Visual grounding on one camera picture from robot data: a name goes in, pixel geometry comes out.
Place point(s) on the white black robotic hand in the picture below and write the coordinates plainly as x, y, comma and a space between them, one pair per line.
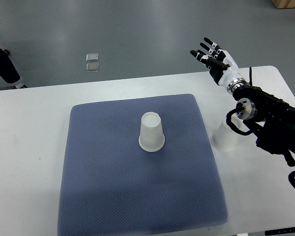
222, 67

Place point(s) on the white paper cup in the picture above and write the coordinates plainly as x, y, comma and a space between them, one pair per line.
151, 138
224, 138

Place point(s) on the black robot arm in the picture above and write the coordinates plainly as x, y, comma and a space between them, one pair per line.
269, 118

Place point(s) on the wooden box corner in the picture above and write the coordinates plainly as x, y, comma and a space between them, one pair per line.
283, 4

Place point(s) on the lower metal floor plate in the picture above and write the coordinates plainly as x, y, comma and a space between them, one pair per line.
92, 67

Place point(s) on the metal floor plate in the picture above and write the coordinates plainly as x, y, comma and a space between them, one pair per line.
92, 67
92, 57

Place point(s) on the upper metal floor plate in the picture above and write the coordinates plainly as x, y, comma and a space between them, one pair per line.
92, 57

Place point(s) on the blue grey fabric cushion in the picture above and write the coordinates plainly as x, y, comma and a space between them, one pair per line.
111, 186

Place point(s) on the person leg dark trousers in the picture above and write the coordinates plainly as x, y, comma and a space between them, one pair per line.
9, 73

